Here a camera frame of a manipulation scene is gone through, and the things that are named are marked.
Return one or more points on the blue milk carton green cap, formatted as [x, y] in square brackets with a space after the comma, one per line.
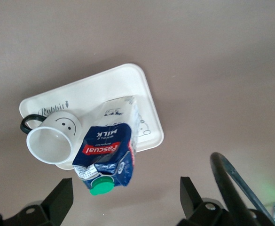
[104, 146]

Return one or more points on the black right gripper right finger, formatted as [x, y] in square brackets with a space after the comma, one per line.
[191, 202]

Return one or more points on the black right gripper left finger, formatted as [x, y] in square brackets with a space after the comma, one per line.
[57, 202]

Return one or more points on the white rabbit print tray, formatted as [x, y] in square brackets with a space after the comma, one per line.
[118, 80]

